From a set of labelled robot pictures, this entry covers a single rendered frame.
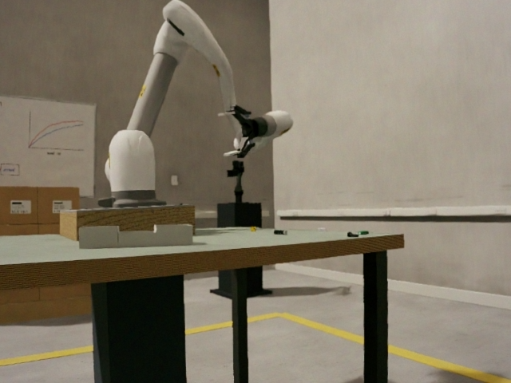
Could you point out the white three-compartment bin rack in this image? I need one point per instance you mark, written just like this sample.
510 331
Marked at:
111 237

